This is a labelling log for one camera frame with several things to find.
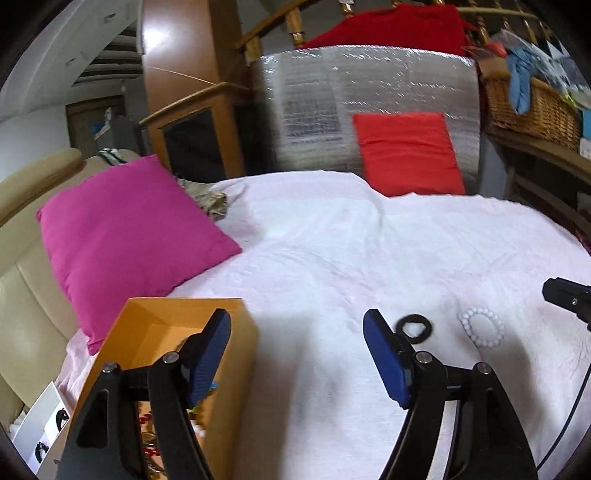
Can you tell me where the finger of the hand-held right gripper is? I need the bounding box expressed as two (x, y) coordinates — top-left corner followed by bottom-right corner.
(542, 276), (591, 325)

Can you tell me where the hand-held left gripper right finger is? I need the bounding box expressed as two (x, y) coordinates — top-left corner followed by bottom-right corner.
(362, 308), (539, 480)

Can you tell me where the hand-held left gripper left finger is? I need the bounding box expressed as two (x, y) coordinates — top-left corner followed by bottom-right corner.
(58, 308), (232, 480)

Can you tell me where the orange cardboard box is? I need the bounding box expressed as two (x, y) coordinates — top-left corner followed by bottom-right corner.
(55, 298), (258, 480)

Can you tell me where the black hair tie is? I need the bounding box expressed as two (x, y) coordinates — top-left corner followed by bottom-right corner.
(396, 315), (433, 344)

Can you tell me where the white bead bracelet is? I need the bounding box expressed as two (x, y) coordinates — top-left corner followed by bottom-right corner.
(458, 308), (507, 348)

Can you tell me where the white fleece blanket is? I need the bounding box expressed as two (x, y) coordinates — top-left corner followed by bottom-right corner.
(58, 171), (591, 480)

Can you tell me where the wooden shelf unit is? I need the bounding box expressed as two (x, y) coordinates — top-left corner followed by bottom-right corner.
(482, 124), (591, 241)

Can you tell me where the magenta pillow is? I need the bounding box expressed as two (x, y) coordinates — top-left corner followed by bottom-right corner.
(36, 154), (243, 356)

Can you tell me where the teal box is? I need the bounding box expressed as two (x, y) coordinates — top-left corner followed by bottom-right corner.
(577, 108), (591, 160)

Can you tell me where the camouflage cloth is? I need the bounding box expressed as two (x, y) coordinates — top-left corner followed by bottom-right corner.
(178, 178), (229, 222)

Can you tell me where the white paper box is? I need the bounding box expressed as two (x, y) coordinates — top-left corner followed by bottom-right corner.
(9, 382), (72, 476)

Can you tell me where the wicker basket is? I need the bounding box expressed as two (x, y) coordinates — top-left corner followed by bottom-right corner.
(482, 71), (583, 152)

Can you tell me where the beige leather sofa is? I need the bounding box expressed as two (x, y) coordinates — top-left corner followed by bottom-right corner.
(0, 148), (144, 425)

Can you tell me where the red cushion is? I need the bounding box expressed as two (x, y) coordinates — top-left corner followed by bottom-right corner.
(352, 112), (467, 198)

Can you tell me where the blue cloth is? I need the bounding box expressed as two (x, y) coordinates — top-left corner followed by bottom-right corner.
(507, 46), (536, 116)

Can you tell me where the wooden cabinet with dark glass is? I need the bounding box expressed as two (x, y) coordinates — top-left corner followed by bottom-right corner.
(139, 82), (252, 181)

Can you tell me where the silver foil insulation panel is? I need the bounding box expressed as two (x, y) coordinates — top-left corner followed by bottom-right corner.
(252, 45), (483, 195)

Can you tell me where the dark woven cabinet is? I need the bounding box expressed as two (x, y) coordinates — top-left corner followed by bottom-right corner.
(65, 97), (127, 155)

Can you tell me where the tall wooden panel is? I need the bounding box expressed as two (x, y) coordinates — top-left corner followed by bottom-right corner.
(141, 0), (243, 121)

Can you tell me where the red cloth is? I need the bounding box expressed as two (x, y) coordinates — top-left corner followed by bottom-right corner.
(295, 4), (476, 58)

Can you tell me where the wooden railing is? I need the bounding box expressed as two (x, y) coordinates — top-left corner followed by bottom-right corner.
(235, 0), (541, 63)

